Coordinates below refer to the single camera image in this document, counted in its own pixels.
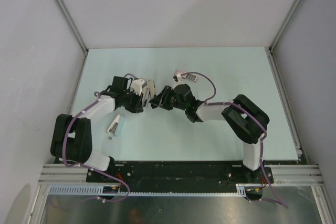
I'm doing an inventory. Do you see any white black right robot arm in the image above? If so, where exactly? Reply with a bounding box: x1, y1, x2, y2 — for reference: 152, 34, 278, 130
150, 84, 270, 183

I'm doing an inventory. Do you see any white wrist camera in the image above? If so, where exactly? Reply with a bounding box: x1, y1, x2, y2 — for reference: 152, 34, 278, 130
130, 79, 147, 96
173, 73, 182, 82

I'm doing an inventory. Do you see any beige black small stapler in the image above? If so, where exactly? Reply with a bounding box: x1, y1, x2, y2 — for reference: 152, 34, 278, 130
142, 80, 156, 108

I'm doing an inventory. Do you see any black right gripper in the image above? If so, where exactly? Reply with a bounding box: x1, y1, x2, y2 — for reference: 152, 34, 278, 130
150, 85, 187, 111

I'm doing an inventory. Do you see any red staple box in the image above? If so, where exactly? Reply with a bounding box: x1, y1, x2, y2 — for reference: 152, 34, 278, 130
175, 70, 198, 82

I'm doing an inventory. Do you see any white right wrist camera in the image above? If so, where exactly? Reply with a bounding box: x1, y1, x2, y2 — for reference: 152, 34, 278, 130
173, 73, 182, 82

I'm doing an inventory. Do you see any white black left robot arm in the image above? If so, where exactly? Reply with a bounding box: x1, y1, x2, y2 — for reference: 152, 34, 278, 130
50, 76, 147, 182

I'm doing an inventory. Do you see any light blue white stapler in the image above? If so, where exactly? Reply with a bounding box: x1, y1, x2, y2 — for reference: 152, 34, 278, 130
107, 114, 125, 136

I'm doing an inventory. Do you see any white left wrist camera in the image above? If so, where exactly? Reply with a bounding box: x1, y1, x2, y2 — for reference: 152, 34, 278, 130
130, 79, 147, 96

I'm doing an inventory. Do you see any white slotted cable duct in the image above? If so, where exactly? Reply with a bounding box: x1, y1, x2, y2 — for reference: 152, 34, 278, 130
47, 183, 263, 197

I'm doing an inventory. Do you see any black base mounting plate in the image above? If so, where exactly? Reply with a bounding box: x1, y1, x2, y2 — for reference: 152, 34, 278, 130
86, 160, 274, 186

